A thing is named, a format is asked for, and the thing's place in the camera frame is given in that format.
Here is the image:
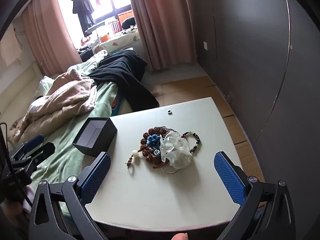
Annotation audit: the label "black bag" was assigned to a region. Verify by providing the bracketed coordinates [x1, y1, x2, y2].
[122, 17, 137, 29]

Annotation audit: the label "brown seed bead bracelet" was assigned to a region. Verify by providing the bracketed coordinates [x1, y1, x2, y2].
[139, 127, 166, 166]

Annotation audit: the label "white hanging cloth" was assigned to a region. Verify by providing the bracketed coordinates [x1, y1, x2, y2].
[0, 34, 23, 67]

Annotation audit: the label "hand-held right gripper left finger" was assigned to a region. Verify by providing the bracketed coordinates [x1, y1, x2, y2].
[28, 152, 112, 240]

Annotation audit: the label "orange box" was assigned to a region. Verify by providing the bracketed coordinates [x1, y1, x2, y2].
[118, 10, 134, 23]

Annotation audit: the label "dark brown wardrobe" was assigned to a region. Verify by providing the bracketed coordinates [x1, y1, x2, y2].
[210, 0, 320, 230]

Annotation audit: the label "pink curtain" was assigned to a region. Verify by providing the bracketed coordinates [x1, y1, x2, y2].
[127, 0, 197, 72]
[21, 0, 83, 77]

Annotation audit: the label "translucent white plastic bag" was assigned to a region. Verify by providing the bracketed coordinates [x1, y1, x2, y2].
[159, 132, 193, 168]

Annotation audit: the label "blue flower ornament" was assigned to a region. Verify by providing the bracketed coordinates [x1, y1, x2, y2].
[146, 134, 162, 148]

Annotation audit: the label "black knit blanket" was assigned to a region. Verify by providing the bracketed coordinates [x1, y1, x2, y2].
[87, 50, 160, 109]

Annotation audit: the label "beige fleece blanket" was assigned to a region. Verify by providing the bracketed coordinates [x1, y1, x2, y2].
[7, 69, 98, 143]

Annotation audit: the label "black hanging clothes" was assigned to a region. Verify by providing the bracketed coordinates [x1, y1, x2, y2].
[72, 0, 95, 32]

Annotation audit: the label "wooden bead string white bead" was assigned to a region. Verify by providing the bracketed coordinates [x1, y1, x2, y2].
[125, 149, 140, 168]

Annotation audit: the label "black jewelry box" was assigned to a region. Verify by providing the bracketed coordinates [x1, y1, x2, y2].
[72, 117, 118, 157]

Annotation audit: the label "green bed sheet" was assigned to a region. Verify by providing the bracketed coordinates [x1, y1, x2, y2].
[30, 50, 120, 215]

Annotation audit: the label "dark bead bracelet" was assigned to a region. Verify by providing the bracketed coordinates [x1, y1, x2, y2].
[182, 130, 202, 153]

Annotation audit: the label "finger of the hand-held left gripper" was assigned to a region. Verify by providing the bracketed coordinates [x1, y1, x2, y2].
[10, 134, 45, 159]
[11, 142, 56, 170]

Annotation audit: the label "leaf print sill cloth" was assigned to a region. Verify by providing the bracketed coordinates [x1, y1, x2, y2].
[82, 29, 140, 53]

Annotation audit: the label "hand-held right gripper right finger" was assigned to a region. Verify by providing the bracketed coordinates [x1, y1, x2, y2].
[214, 151, 296, 240]

